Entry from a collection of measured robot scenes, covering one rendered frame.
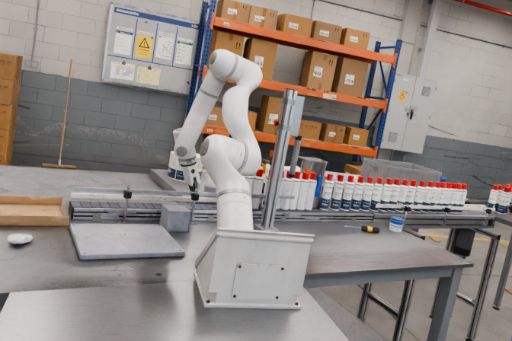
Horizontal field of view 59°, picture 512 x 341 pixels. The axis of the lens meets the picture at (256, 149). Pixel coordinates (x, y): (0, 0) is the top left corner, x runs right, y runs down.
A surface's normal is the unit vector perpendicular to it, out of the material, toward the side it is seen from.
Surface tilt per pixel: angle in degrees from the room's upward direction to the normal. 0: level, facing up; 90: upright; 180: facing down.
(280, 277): 90
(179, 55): 90
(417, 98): 90
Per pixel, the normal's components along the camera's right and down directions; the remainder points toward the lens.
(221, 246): 0.27, 0.17
